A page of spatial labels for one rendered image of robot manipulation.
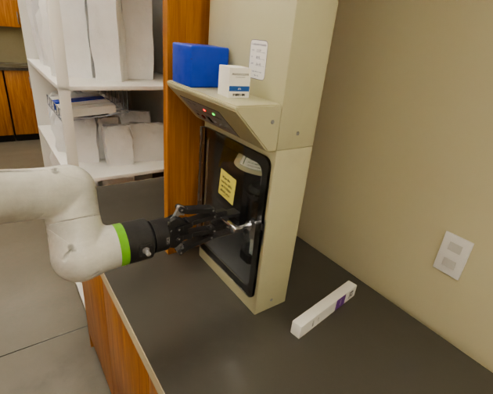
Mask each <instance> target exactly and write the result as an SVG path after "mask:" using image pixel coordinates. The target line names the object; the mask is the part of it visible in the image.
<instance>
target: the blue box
mask: <svg viewBox="0 0 493 394"><path fill-rule="evenodd" d="M172 55H173V81H175V82H177V83H179V84H184V85H185V86H188V87H191V88H218V76H219V65H228V64H229V49H228V48H225V47H219V46H214V45H202V44H192V43H181V42H173V54H172Z"/></svg>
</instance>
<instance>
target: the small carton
mask: <svg viewBox="0 0 493 394"><path fill-rule="evenodd" d="M250 75H251V68H248V67H245V66H234V65H219V76H218V94H219V95H223V96H225V97H227V98H249V91H250Z"/></svg>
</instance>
